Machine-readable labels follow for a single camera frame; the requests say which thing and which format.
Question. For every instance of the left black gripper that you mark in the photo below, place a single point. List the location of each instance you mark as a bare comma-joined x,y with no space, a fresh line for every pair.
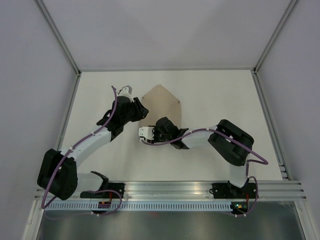
141,112

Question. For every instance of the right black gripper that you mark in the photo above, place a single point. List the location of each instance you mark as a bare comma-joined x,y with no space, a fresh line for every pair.
154,131

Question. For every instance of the beige cloth napkin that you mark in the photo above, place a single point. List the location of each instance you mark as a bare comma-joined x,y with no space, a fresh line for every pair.
160,103

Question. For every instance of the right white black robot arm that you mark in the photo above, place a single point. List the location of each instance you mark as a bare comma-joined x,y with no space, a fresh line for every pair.
219,137

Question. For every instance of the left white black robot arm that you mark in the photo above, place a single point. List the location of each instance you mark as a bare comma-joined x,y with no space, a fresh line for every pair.
65,162

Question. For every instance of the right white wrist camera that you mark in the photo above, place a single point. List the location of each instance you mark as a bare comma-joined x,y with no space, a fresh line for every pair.
146,133

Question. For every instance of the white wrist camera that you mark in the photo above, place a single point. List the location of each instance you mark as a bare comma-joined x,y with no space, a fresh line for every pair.
125,91
146,133

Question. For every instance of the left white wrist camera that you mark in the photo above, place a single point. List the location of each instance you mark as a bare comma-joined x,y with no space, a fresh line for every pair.
125,91

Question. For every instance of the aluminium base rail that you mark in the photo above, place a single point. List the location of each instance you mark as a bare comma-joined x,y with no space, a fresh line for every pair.
282,190

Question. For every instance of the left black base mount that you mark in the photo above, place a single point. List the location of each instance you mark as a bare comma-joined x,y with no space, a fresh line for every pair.
95,185

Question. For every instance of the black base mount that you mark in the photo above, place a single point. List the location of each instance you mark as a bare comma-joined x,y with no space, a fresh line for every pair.
95,185
225,190

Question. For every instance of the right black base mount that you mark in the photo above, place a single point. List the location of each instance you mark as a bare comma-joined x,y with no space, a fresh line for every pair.
225,190

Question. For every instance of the white slotted cable duct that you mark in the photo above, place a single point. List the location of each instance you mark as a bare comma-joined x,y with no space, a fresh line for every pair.
193,206

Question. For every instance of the left aluminium frame post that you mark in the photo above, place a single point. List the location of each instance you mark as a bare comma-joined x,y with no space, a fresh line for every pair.
57,35

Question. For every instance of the aluminium frame post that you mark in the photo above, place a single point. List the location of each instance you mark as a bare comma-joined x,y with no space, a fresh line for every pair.
57,35
276,33

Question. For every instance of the right aluminium frame post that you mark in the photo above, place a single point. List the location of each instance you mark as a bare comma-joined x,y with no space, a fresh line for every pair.
276,33

